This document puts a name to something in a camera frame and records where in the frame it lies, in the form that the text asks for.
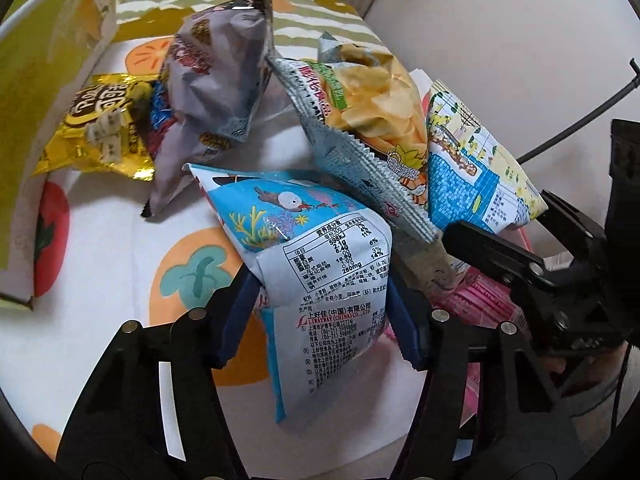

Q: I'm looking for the pink snack packet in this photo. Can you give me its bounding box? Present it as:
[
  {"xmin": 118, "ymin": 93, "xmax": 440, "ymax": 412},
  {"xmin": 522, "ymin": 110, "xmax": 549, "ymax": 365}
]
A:
[{"xmin": 430, "ymin": 230, "xmax": 532, "ymax": 427}]

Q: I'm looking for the person's right hand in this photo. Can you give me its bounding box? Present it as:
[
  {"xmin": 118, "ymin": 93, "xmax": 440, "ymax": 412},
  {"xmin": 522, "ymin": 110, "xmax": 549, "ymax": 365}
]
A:
[{"xmin": 542, "ymin": 352, "xmax": 623, "ymax": 397}]

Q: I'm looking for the grey purple snack bag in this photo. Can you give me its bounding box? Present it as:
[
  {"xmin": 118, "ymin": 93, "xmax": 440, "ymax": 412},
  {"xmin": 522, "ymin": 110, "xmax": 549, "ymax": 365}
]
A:
[{"xmin": 140, "ymin": 0, "xmax": 277, "ymax": 219}]

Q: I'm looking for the silver potato chips bag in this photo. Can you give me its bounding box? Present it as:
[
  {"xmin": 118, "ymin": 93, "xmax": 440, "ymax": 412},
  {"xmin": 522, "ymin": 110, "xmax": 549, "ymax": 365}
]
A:
[{"xmin": 267, "ymin": 32, "xmax": 442, "ymax": 244}]

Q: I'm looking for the green cardboard box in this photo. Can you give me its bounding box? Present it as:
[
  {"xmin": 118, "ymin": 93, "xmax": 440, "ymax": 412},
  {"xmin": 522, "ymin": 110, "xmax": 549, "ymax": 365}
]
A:
[{"xmin": 0, "ymin": 0, "xmax": 121, "ymax": 312}]

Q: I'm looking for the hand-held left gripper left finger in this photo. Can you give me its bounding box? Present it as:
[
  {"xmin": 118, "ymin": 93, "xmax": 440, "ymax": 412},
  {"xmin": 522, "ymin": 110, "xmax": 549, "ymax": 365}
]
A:
[{"xmin": 55, "ymin": 265, "xmax": 262, "ymax": 480}]

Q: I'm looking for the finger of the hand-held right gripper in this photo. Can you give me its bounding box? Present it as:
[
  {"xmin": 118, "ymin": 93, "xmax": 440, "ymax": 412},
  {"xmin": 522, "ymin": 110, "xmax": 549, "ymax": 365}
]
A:
[
  {"xmin": 537, "ymin": 189, "xmax": 608, "ymax": 266},
  {"xmin": 442, "ymin": 220, "xmax": 556, "ymax": 286}
]

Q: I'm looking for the white yellow blue snack bag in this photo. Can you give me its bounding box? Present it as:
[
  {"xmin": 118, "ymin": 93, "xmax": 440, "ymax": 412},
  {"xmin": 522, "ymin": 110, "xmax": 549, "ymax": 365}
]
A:
[{"xmin": 422, "ymin": 77, "xmax": 549, "ymax": 234}]

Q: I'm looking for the green striped flower blanket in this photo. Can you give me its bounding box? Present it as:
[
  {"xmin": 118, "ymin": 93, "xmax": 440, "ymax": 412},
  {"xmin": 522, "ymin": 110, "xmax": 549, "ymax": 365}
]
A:
[{"xmin": 115, "ymin": 0, "xmax": 382, "ymax": 62}]

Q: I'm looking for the black cable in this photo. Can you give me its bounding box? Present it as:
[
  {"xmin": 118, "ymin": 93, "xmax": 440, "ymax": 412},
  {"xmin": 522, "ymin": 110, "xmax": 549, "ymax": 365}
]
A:
[{"xmin": 517, "ymin": 59, "xmax": 640, "ymax": 163}]

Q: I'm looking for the gold snack packet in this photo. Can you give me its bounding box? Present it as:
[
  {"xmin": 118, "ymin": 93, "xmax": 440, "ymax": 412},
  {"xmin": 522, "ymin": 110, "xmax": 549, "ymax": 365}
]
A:
[{"xmin": 32, "ymin": 72, "xmax": 161, "ymax": 181}]

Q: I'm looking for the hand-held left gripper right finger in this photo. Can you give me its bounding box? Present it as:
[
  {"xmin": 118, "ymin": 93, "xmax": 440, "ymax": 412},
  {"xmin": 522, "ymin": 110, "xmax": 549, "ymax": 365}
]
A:
[{"xmin": 387, "ymin": 272, "xmax": 587, "ymax": 480}]

